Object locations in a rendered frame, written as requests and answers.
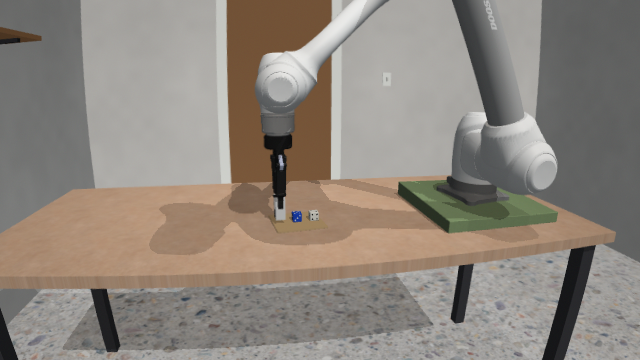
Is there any tan flat mat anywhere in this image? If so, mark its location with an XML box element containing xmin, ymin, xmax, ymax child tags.
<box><xmin>269</xmin><ymin>211</ymin><xmax>328</xmax><ymax>233</ymax></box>

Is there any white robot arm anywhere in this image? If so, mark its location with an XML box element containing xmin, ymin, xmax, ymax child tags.
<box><xmin>255</xmin><ymin>0</ymin><xmax>557</xmax><ymax>206</ymax></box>

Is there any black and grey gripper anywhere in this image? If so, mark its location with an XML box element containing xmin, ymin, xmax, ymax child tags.
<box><xmin>264</xmin><ymin>134</ymin><xmax>292</xmax><ymax>220</ymax></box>

